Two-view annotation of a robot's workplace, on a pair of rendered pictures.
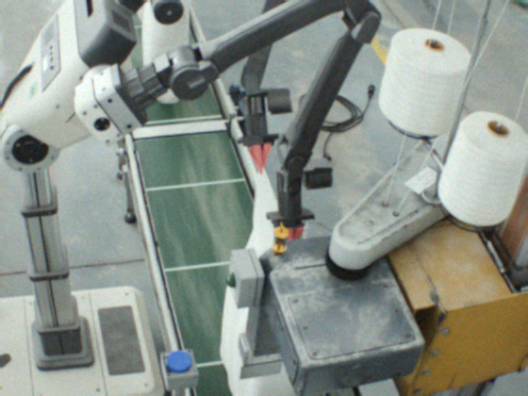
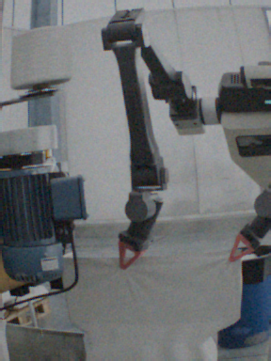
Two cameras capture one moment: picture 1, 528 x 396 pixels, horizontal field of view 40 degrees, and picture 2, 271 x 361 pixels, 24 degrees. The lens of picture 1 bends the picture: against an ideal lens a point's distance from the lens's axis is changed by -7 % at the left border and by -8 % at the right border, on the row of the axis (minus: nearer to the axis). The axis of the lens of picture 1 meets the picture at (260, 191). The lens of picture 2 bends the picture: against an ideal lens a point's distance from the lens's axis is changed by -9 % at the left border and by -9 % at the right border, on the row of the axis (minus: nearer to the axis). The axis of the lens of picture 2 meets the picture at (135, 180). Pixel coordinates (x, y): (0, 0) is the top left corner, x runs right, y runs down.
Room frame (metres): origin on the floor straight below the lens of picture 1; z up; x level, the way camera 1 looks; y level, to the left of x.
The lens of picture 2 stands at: (2.38, -1.38, 1.36)
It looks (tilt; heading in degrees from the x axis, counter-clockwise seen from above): 3 degrees down; 128
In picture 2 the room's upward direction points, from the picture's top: 5 degrees counter-clockwise
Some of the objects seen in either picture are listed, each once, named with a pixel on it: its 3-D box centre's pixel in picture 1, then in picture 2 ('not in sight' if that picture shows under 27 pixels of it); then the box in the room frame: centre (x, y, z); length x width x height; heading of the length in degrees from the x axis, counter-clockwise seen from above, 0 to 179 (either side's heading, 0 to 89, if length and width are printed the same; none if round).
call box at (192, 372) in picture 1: (179, 370); not in sight; (1.08, 0.14, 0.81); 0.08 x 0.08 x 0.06; 20
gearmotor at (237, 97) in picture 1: (241, 106); not in sight; (2.84, 0.13, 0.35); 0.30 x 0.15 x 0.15; 20
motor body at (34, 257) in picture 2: not in sight; (26, 226); (1.31, -0.42, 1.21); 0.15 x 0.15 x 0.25
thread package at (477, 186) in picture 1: (486, 166); not in sight; (1.01, -0.38, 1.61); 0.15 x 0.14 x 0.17; 20
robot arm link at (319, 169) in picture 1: (306, 166); (145, 194); (1.39, -0.10, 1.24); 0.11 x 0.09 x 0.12; 108
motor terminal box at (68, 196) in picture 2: not in sight; (69, 203); (1.38, -0.35, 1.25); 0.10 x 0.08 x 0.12; 135
